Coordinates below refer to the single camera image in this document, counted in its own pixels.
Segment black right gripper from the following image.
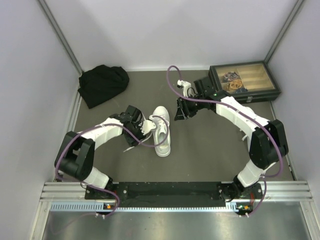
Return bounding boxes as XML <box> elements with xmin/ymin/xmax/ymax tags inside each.
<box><xmin>174</xmin><ymin>93</ymin><xmax>205</xmax><ymax>122</ymax></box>

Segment white sneaker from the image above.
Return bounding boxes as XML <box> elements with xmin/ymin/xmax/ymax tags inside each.
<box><xmin>150</xmin><ymin>106</ymin><xmax>171</xmax><ymax>157</ymax></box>
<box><xmin>240</xmin><ymin>128</ymin><xmax>252</xmax><ymax>143</ymax></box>

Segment white shoelace of shoe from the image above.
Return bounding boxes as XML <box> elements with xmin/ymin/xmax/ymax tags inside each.
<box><xmin>125</xmin><ymin>130</ymin><xmax>159</xmax><ymax>152</ymax></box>

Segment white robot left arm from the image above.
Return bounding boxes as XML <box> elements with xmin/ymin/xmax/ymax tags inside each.
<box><xmin>54</xmin><ymin>105</ymin><xmax>147</xmax><ymax>199</ymax></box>

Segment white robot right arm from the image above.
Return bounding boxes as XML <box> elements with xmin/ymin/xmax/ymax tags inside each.
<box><xmin>174</xmin><ymin>78</ymin><xmax>289</xmax><ymax>200</ymax></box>

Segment black crumpled cloth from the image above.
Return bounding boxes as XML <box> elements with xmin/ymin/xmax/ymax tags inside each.
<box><xmin>78</xmin><ymin>65</ymin><xmax>130</xmax><ymax>109</ymax></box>

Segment black compartment box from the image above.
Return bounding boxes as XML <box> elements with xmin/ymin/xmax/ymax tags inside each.
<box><xmin>208</xmin><ymin>61</ymin><xmax>281</xmax><ymax>104</ymax></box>

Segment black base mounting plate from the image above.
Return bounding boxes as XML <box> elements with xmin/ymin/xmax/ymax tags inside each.
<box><xmin>84</xmin><ymin>181</ymin><xmax>263</xmax><ymax>208</ymax></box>

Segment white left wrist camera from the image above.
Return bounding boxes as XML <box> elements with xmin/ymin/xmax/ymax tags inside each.
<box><xmin>140</xmin><ymin>115</ymin><xmax>157</xmax><ymax>135</ymax></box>

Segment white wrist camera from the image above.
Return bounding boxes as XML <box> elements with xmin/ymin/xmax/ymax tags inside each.
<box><xmin>140</xmin><ymin>115</ymin><xmax>157</xmax><ymax>135</ymax></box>
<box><xmin>177</xmin><ymin>79</ymin><xmax>192</xmax><ymax>97</ymax></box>

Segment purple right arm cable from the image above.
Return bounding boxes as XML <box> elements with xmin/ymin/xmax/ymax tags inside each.
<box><xmin>166</xmin><ymin>65</ymin><xmax>285</xmax><ymax>218</ymax></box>

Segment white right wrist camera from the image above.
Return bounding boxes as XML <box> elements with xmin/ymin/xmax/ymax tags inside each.
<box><xmin>177</xmin><ymin>79</ymin><xmax>192</xmax><ymax>97</ymax></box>

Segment grey slotted cable duct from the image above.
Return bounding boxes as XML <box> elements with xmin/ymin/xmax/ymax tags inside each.
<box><xmin>50</xmin><ymin>202</ymin><xmax>239</xmax><ymax>213</ymax></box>

